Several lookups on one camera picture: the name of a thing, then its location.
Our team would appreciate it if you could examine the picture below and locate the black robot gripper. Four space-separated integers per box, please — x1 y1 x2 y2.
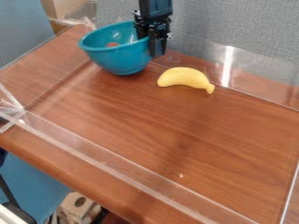
133 0 174 58

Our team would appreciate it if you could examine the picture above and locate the wooden shelf in background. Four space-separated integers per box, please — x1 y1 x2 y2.
41 0 98 34

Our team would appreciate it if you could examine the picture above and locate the yellow toy banana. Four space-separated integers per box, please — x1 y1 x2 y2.
157 67 215 95

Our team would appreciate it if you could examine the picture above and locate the red and white toy mushroom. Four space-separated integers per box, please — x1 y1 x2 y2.
107 42 121 47

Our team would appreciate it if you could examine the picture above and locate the blue plastic bowl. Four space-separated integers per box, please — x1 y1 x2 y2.
79 21 153 75

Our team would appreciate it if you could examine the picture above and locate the wooden block with hole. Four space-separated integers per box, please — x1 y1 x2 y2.
58 192 102 224

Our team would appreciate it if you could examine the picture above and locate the clear acrylic table barrier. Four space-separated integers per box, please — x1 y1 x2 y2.
0 17 299 224

